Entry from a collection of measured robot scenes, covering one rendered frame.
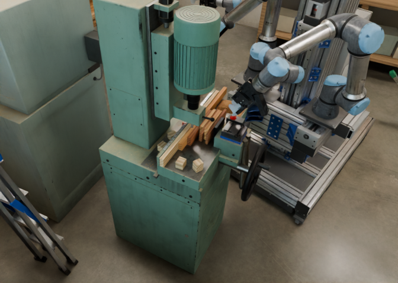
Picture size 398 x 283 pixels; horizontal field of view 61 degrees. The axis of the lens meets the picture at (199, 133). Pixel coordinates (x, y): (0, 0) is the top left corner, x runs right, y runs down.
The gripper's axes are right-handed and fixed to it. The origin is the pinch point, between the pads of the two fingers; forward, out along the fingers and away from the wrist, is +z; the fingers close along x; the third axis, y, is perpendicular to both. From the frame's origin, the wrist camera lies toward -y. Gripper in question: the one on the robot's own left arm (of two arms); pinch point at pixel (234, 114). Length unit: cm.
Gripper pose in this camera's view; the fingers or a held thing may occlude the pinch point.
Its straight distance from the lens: 157.1
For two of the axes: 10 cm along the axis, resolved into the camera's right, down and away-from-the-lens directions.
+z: -4.9, 4.8, 7.3
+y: -7.5, -6.6, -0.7
